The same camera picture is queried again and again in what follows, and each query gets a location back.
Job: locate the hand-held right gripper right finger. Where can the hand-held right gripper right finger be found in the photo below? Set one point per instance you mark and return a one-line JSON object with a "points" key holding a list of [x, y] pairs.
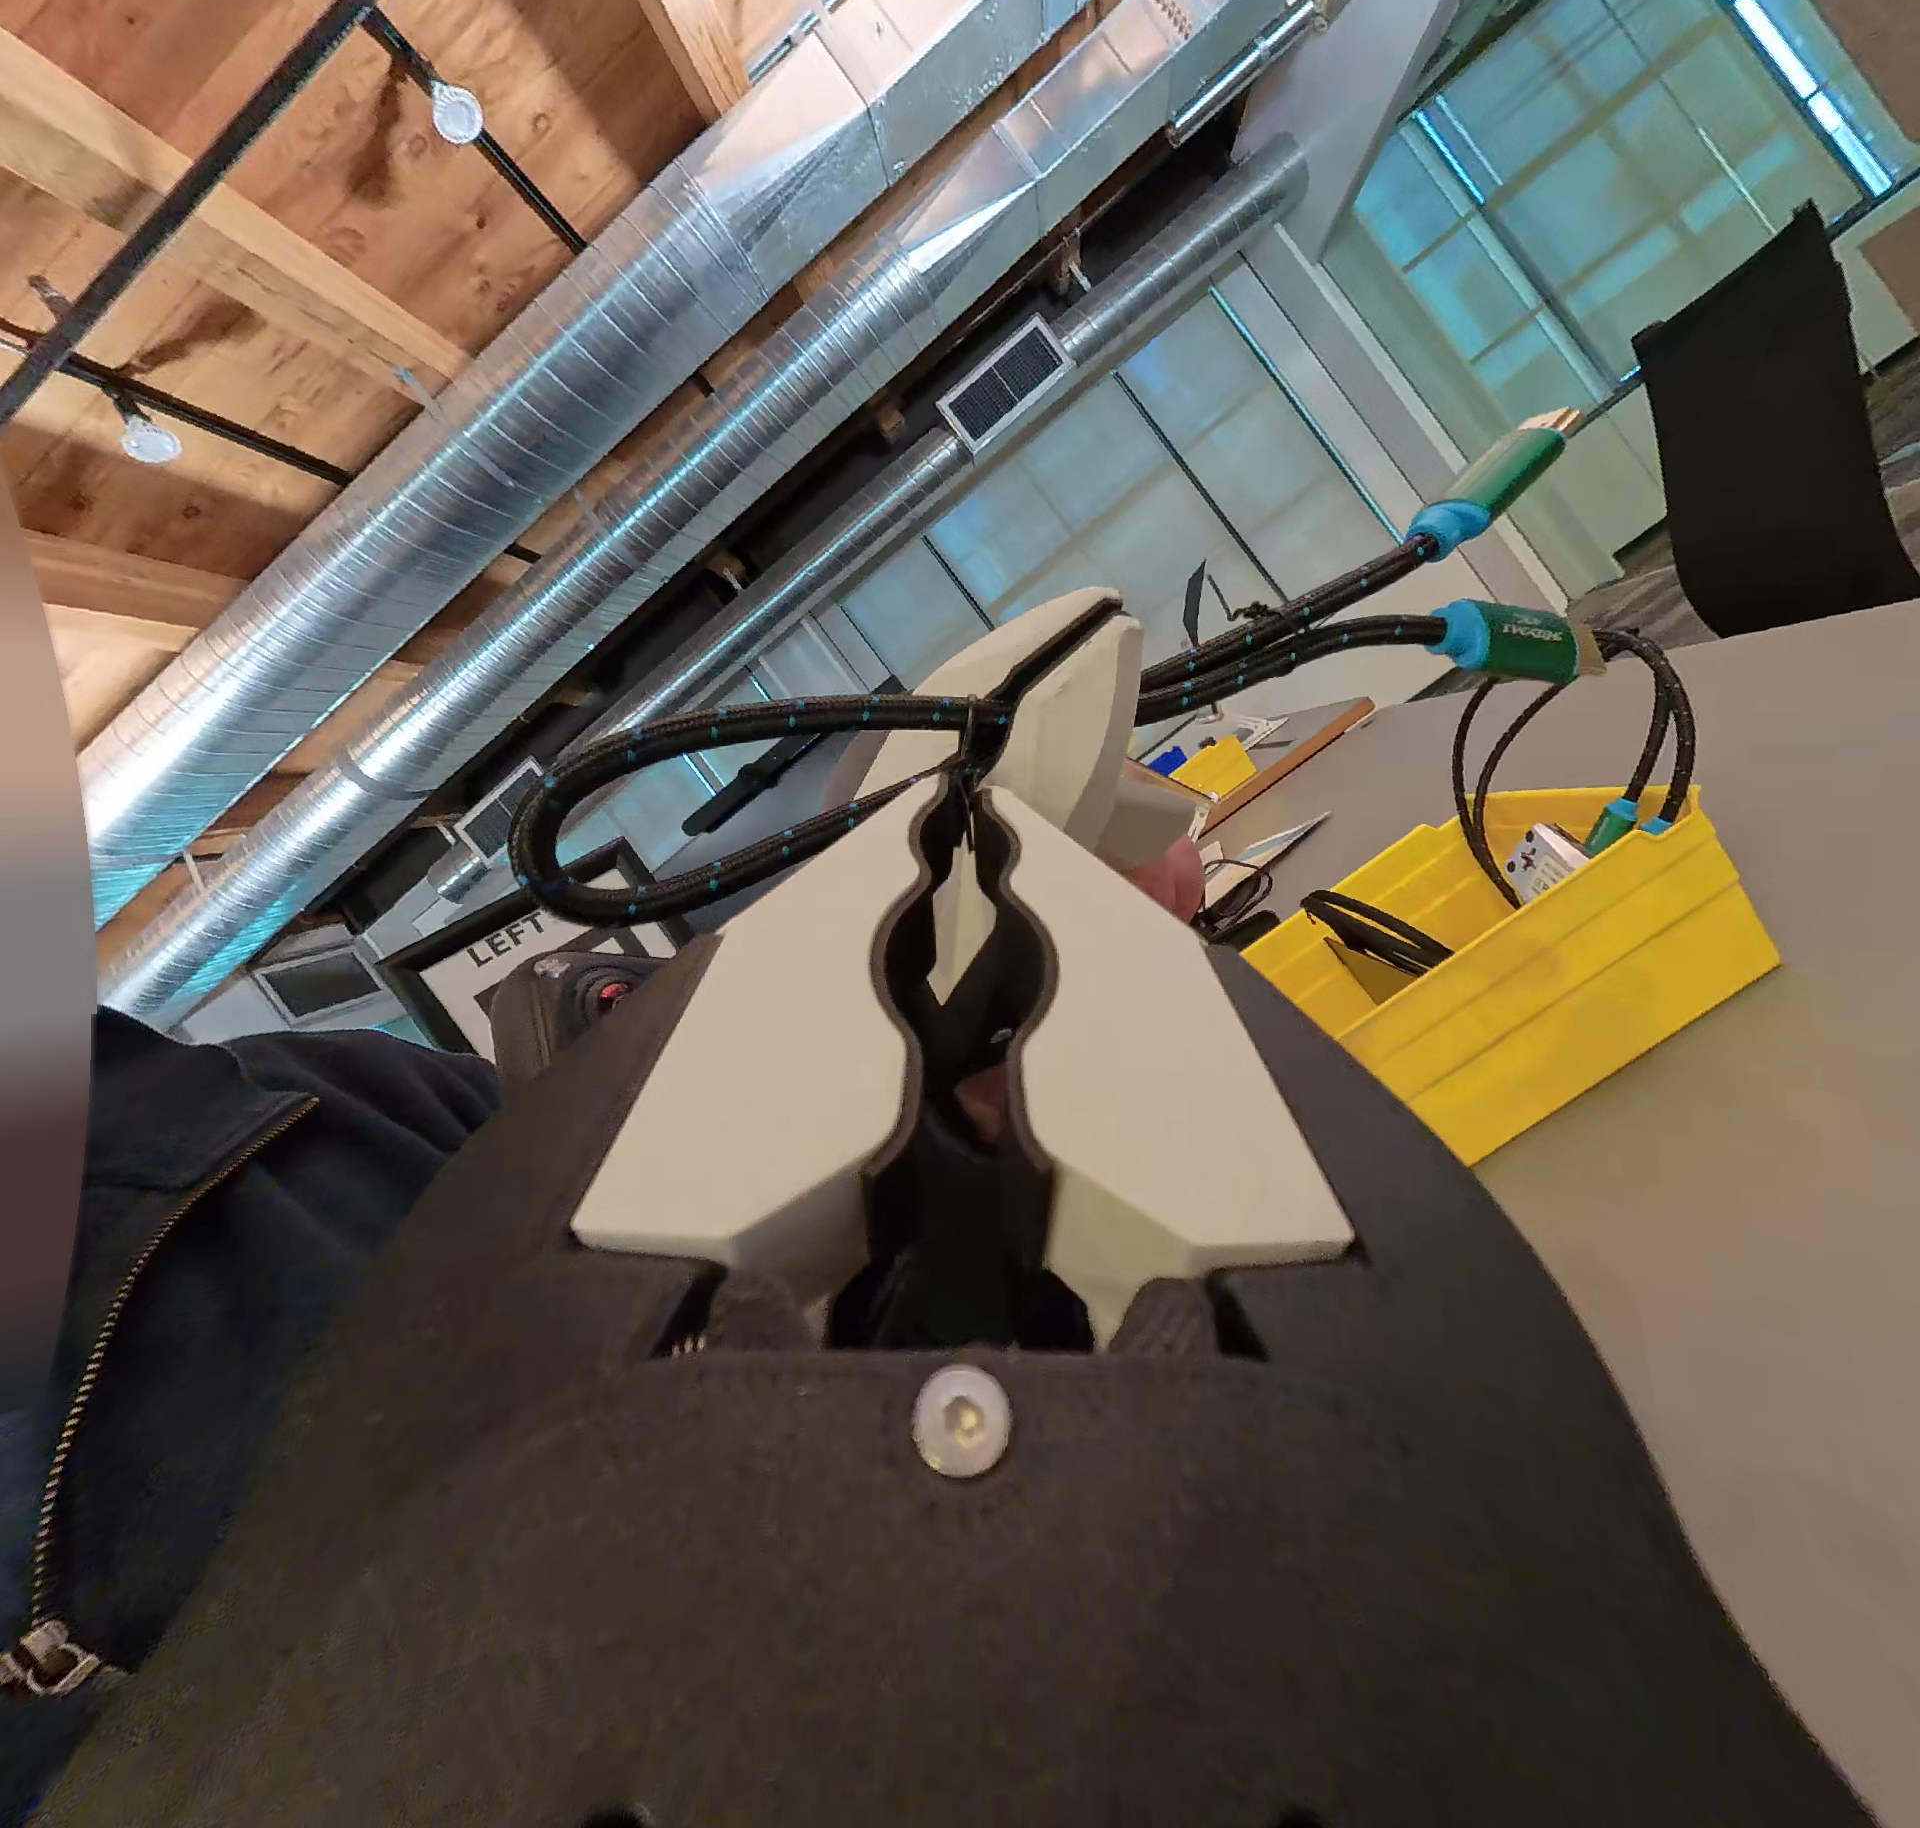
{"points": [[1186, 1110]]}

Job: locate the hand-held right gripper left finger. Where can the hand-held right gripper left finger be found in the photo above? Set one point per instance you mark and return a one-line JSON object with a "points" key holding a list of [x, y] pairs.
{"points": [[751, 1110]]}

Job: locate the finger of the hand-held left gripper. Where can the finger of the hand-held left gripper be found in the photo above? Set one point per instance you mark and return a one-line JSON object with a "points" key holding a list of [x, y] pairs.
{"points": [[1051, 704]]}

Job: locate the yellow plastic bin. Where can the yellow plastic bin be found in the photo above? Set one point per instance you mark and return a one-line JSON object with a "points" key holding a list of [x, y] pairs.
{"points": [[1215, 773], [1559, 1021]]}

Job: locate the person's left hand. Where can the person's left hand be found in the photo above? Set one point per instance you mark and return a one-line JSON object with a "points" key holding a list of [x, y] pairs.
{"points": [[1160, 874]]}

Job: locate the white adapter box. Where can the white adapter box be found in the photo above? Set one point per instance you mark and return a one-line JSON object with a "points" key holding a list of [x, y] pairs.
{"points": [[1552, 864]]}

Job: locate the round ceiling spotlight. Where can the round ceiling spotlight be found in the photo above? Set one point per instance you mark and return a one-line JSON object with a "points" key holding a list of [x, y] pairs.
{"points": [[452, 113], [145, 431]]}

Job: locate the black office chair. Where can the black office chair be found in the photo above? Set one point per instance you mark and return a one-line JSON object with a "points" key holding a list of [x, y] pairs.
{"points": [[1771, 448]]}

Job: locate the metal duct pipe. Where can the metal duct pipe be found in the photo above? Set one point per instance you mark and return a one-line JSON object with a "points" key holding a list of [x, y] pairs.
{"points": [[1202, 234]]}

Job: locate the large silver air duct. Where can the large silver air duct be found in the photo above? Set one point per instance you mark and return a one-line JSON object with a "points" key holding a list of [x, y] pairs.
{"points": [[603, 402]]}

